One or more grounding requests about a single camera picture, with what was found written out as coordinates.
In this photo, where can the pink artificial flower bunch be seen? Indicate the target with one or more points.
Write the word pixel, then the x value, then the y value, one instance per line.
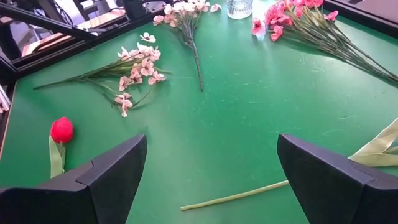
pixel 276 15

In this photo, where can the red artificial tulip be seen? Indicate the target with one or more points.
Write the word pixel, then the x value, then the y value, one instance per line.
pixel 62 130
pixel 370 160

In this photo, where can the pale blossom spray grassy leaves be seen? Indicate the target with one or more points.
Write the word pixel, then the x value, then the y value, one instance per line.
pixel 146 67

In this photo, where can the pale blossom spray dark stem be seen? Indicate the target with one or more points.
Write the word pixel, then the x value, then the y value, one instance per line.
pixel 169 18

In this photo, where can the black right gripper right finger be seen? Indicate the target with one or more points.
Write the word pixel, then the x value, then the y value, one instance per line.
pixel 342 193

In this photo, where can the clear glass vase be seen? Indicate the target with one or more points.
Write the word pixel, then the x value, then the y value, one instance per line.
pixel 239 9

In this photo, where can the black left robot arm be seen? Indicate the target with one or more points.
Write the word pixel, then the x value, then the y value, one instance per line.
pixel 133 9

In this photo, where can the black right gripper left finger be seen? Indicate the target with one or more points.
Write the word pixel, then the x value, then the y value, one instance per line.
pixel 77 199

